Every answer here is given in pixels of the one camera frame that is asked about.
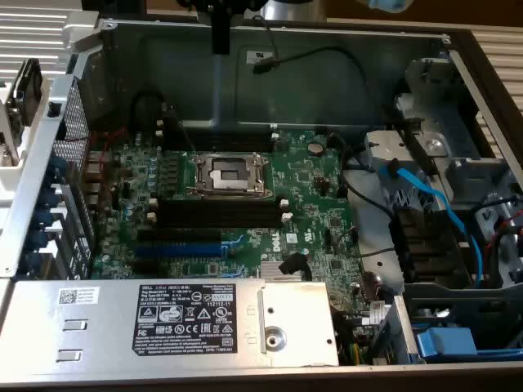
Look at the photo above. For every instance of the silver power supply with label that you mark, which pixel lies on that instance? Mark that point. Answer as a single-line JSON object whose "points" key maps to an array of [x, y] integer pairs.
{"points": [[102, 326]]}

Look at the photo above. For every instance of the metal drive cage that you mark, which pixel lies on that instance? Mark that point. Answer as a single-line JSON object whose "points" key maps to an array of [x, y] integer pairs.
{"points": [[449, 290]]}

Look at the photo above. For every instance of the graphics card with metal bracket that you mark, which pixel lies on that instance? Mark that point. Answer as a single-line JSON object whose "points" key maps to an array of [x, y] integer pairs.
{"points": [[8, 134]]}

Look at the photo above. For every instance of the green motherboard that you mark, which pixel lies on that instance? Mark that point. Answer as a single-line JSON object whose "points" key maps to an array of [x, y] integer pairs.
{"points": [[310, 192]]}

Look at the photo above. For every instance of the grey metal disk bay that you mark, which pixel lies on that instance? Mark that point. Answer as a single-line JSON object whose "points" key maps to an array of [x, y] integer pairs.
{"points": [[425, 81]]}

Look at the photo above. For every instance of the white parts rack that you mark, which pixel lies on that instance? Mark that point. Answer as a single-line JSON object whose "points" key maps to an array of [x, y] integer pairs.
{"points": [[8, 183]]}

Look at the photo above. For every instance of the white sticker on case wall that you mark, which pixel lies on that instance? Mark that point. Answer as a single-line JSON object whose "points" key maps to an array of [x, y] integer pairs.
{"points": [[261, 54]]}

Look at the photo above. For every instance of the grey metal PC case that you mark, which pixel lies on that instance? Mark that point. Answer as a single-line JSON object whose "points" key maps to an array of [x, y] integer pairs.
{"points": [[327, 90]]}

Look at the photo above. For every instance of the blue expansion slot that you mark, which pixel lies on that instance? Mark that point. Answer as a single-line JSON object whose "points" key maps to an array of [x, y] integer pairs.
{"points": [[180, 250]]}

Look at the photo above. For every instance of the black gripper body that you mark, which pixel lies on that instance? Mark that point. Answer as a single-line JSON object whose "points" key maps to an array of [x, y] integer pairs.
{"points": [[196, 2]]}

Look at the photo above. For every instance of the silver finned heat sink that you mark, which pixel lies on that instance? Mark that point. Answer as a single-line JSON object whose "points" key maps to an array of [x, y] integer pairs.
{"points": [[271, 271]]}

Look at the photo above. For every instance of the long black expansion slot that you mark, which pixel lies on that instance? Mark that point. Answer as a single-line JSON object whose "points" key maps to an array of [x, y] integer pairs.
{"points": [[180, 235]]}

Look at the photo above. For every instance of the black hard disk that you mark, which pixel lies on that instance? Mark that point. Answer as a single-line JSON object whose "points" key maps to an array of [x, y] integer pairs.
{"points": [[30, 94]]}

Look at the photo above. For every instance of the round coin cell battery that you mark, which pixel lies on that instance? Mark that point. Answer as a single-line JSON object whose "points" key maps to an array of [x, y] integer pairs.
{"points": [[315, 148]]}

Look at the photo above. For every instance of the blue plastic latch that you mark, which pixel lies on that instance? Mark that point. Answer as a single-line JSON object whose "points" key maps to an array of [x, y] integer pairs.
{"points": [[445, 343]]}

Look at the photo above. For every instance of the short black expansion slot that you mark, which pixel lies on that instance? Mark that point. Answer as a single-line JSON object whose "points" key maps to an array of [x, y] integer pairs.
{"points": [[145, 267]]}

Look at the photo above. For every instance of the metal CPU socket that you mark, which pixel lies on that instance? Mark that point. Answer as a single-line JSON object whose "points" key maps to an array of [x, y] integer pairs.
{"points": [[229, 175]]}

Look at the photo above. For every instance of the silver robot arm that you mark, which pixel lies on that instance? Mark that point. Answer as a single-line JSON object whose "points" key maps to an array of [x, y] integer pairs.
{"points": [[294, 10]]}

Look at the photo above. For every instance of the blue card retention clip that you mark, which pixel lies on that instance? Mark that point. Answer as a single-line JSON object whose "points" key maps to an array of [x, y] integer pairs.
{"points": [[53, 196], [57, 168], [33, 261], [43, 217], [39, 239]]}

